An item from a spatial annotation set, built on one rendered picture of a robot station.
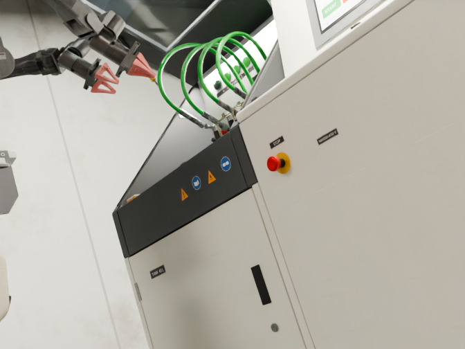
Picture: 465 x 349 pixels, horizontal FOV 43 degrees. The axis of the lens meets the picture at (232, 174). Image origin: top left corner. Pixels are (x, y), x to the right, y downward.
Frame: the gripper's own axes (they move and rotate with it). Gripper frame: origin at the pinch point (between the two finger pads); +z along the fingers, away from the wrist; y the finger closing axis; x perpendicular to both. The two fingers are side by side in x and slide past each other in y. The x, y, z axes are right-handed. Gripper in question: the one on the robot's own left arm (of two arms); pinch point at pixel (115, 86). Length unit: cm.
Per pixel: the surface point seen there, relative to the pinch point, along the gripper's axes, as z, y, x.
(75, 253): 3, 174, -30
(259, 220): 55, -30, 44
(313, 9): 43, -55, -12
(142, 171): 20.8, 24.1, 6.8
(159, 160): 23.8, 24.9, -1.9
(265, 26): 34, -20, -43
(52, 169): -35, 162, -66
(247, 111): 39, -44, 26
